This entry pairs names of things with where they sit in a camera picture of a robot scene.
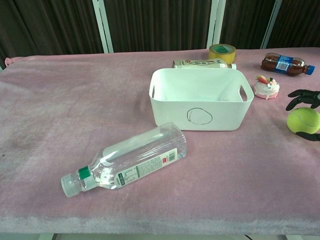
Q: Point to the pink fleece table cloth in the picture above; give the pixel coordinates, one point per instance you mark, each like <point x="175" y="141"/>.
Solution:
<point x="75" y="112"/>

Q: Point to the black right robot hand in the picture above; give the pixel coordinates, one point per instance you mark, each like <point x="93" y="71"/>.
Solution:
<point x="303" y="95"/>

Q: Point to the clear plastic water bottle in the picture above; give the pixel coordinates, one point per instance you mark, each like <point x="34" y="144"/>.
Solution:
<point x="135" y="155"/>

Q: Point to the white plastic storage bin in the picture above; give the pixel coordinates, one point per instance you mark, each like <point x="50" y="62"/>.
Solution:
<point x="200" y="100"/>

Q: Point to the yellow tennis ball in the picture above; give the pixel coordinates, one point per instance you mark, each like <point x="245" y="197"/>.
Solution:
<point x="302" y="120"/>

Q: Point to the dark cola bottle blue label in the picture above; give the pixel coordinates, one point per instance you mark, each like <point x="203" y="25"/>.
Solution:
<point x="283" y="63"/>

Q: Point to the cream milk tea bottle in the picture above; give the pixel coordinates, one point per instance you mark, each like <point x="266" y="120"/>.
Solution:
<point x="200" y="63"/>

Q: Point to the white frame post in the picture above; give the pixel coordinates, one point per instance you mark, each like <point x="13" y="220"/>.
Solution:
<point x="103" y="25"/>
<point x="217" y="22"/>
<point x="271" y="25"/>

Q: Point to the dark brown curtain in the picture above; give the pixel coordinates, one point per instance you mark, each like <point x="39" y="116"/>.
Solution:
<point x="160" y="22"/>

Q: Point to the pink toy cake with strawberry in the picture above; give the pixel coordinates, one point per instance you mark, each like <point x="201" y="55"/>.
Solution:
<point x="266" y="88"/>

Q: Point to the yellow tape roll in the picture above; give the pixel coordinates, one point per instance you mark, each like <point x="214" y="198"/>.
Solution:
<point x="222" y="53"/>

